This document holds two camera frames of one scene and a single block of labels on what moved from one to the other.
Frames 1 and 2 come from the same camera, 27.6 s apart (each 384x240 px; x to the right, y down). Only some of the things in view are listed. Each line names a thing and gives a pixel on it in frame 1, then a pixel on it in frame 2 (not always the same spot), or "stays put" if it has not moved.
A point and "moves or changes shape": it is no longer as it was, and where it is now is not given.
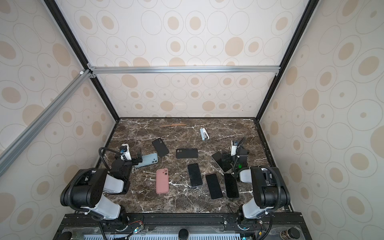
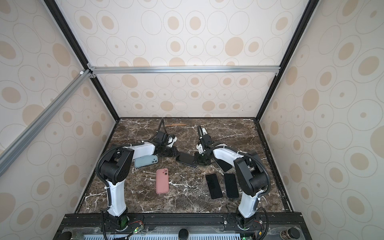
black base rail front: [167, 226] stays put
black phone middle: [214, 186] stays put
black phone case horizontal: [188, 153] moves or changes shape
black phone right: [231, 186] stays put
